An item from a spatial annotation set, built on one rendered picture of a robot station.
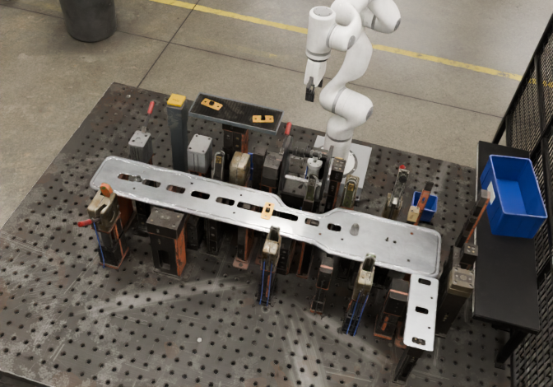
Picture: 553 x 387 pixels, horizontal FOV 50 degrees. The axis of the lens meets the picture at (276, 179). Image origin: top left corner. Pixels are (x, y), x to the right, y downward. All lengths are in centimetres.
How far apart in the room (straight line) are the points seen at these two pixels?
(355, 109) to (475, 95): 239
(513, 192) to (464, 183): 48
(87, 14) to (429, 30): 280
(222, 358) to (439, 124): 267
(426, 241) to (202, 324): 91
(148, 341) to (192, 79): 255
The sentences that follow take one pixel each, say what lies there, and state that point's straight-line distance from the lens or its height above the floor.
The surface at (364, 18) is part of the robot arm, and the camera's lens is 235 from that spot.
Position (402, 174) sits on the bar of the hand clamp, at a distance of 222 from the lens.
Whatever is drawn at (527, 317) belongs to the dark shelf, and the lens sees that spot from 223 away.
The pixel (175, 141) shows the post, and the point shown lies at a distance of 262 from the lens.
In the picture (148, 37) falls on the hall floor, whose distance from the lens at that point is 493.
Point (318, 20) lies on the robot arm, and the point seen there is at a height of 175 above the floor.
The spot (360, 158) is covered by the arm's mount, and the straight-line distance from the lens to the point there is 282.
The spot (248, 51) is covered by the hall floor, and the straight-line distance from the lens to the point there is 477.
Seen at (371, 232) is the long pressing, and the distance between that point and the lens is 228.
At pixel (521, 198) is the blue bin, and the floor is 103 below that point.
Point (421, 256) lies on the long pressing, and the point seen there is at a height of 100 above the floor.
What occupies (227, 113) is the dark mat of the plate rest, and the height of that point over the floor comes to 116.
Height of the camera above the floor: 276
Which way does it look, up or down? 47 degrees down
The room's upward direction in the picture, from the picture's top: 6 degrees clockwise
